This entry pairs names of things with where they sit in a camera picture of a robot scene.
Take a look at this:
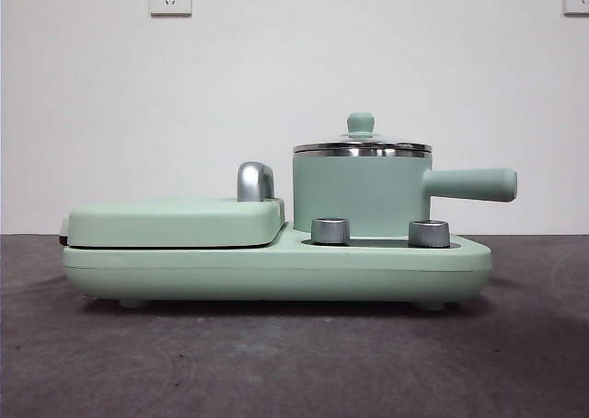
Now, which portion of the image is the glass lid with green knob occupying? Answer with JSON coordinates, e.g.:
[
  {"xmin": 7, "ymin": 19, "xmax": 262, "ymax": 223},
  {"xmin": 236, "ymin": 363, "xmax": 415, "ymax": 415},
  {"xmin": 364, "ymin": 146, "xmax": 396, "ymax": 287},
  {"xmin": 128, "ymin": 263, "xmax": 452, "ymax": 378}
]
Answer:
[{"xmin": 293, "ymin": 110, "xmax": 433, "ymax": 158}]

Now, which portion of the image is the silver control knob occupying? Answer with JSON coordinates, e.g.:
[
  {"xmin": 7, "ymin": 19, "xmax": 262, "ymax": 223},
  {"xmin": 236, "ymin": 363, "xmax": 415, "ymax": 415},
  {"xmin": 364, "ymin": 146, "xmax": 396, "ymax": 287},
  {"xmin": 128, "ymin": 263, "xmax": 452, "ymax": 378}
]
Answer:
[
  {"xmin": 408, "ymin": 218, "xmax": 450, "ymax": 249},
  {"xmin": 310, "ymin": 216, "xmax": 352, "ymax": 246}
]

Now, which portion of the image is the green breakfast machine base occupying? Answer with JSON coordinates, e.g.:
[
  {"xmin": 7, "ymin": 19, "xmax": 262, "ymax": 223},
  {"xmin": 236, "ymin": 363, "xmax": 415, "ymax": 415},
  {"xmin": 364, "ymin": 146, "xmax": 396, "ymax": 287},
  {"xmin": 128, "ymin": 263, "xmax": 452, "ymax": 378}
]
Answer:
[{"xmin": 63, "ymin": 219, "xmax": 493, "ymax": 311}]

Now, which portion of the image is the green hinged griddle cover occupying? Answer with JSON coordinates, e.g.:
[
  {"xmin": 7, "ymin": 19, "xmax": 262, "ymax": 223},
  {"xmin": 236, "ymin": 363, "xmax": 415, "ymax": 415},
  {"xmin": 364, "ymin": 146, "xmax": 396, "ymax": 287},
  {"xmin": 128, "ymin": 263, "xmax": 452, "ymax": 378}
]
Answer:
[{"xmin": 59, "ymin": 195, "xmax": 286, "ymax": 250}]

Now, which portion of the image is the silver griddle cover handle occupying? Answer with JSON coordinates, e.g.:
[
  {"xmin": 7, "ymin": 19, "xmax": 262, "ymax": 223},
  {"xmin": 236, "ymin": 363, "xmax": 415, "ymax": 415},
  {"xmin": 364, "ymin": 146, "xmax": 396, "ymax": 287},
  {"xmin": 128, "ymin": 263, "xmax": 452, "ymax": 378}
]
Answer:
[{"xmin": 236, "ymin": 160, "xmax": 279, "ymax": 203}]

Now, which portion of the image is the green pot with handle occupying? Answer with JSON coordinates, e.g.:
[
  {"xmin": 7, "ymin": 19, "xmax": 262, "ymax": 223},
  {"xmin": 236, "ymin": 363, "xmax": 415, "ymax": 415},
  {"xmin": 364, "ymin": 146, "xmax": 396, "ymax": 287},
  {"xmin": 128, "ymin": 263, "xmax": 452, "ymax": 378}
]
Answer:
[{"xmin": 292, "ymin": 153, "xmax": 519, "ymax": 248}]

